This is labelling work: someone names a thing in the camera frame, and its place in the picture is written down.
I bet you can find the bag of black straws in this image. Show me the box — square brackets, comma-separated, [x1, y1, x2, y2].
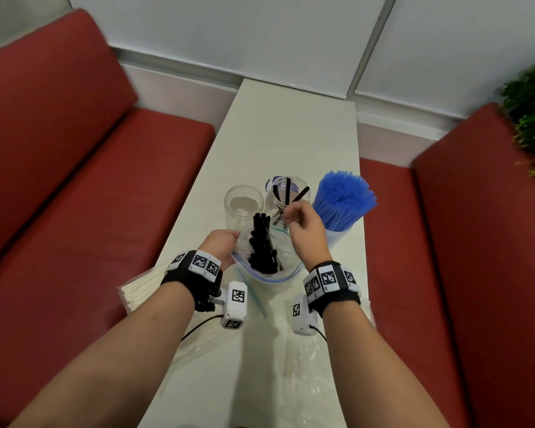
[248, 212, 281, 276]

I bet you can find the clear plastic bag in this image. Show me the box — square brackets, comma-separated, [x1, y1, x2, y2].
[274, 303, 377, 428]

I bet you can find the person's right hand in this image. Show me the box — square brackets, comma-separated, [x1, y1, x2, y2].
[282, 201, 334, 272]

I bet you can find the person's left hand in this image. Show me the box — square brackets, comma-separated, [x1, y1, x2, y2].
[199, 229, 241, 272]

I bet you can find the clear bag with white strips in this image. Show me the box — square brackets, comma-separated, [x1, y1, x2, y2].
[231, 223, 305, 286]

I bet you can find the small bunch of black straws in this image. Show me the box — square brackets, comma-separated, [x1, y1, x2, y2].
[272, 175, 311, 219]

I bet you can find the green plant hedge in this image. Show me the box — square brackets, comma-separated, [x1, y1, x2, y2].
[495, 55, 535, 179]

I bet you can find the black wristband with markers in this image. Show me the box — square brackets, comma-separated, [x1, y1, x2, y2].
[303, 260, 362, 318]
[161, 250, 224, 313]

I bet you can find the red sofa beside plant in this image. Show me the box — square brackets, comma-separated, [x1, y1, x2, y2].
[358, 103, 535, 428]

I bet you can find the clear glass jar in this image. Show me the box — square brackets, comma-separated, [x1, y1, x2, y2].
[224, 184, 265, 232]
[265, 175, 311, 226]

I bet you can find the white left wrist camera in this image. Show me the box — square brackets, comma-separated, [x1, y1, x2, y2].
[209, 281, 248, 331]

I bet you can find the black right wristband with markers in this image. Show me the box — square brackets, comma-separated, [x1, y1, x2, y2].
[303, 260, 362, 318]

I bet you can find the small bunch of blue straws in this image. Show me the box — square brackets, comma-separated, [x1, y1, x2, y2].
[311, 170, 379, 232]

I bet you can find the person's right forearm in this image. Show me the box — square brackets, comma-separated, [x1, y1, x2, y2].
[323, 300, 451, 428]

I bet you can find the black left wristband with markers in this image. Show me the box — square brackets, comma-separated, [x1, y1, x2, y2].
[161, 250, 224, 313]

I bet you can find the black left camera cable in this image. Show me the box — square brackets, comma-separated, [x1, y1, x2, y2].
[180, 314, 224, 343]

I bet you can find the person's left forearm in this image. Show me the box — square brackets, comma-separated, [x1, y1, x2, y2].
[8, 282, 196, 428]

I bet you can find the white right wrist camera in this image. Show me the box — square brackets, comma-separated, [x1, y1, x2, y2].
[292, 292, 320, 337]

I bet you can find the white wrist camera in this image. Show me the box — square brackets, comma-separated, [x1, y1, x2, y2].
[292, 292, 320, 337]
[209, 281, 248, 331]

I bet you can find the frosted plastic jar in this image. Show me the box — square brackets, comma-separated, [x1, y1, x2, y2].
[323, 225, 354, 251]

